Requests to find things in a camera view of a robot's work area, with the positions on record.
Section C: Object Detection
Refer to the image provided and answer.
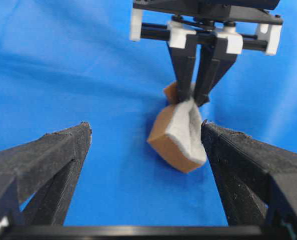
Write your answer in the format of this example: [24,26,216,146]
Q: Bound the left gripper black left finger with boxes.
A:
[0,122,92,226]

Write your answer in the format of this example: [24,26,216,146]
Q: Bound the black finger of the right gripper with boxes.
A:
[194,38,238,107]
[167,34,197,102]

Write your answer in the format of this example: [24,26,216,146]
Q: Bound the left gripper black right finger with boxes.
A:
[200,121,297,240]

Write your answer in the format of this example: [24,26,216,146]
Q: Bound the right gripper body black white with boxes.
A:
[129,0,284,56]

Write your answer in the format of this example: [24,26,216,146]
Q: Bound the white and tan sponge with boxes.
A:
[147,82,207,173]

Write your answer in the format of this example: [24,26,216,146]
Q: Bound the blue table cloth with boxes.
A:
[0,0,297,226]

